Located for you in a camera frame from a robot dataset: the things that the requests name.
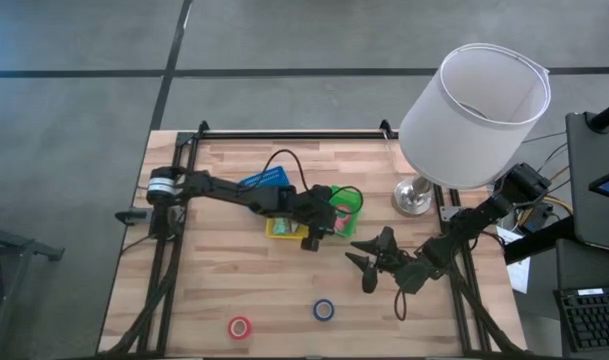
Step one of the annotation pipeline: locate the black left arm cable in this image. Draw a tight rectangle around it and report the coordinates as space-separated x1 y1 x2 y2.
238 148 366 217

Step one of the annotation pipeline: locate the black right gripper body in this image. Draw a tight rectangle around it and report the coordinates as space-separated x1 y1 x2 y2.
373 225 416 274

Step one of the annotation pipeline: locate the white lamp shade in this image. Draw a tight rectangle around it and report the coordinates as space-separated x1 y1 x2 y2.
398 41 553 191

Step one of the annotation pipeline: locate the silver lamp base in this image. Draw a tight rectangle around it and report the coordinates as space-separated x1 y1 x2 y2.
391 175 436 218

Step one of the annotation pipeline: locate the black aluminium frame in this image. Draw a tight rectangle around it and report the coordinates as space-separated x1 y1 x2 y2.
98 119 528 359

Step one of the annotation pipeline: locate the black keyboard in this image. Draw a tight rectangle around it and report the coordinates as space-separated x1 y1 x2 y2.
553 285 609 354

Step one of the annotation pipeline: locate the blue tape roll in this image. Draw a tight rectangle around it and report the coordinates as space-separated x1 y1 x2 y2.
312 298 336 323

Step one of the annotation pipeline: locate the white paper sheet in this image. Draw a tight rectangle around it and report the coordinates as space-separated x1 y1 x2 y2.
494 225 533 295

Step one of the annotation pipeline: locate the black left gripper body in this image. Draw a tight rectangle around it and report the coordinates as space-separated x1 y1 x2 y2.
293 183 338 239

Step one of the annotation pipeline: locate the clear lamp cord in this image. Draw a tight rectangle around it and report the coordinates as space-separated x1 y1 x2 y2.
382 130 401 177

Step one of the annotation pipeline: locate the grey laptop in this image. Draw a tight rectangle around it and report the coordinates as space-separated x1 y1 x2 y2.
565 112 609 255

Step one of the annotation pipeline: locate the red tape roll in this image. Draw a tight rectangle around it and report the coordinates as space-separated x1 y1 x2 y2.
227 315 253 341

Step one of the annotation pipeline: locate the green plastic basket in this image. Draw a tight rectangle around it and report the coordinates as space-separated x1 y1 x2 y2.
328 185 366 239

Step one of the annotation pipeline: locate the black stand foot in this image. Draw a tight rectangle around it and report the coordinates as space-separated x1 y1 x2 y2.
502 215 578 266

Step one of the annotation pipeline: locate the blue plastic basket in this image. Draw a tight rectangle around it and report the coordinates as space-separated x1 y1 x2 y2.
237 165 291 190

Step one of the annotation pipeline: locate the yellow plastic basket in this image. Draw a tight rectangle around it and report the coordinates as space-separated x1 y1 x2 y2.
264 217 310 241

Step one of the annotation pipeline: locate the dark grey metal stand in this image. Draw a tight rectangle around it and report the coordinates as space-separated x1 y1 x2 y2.
0 199 65 360

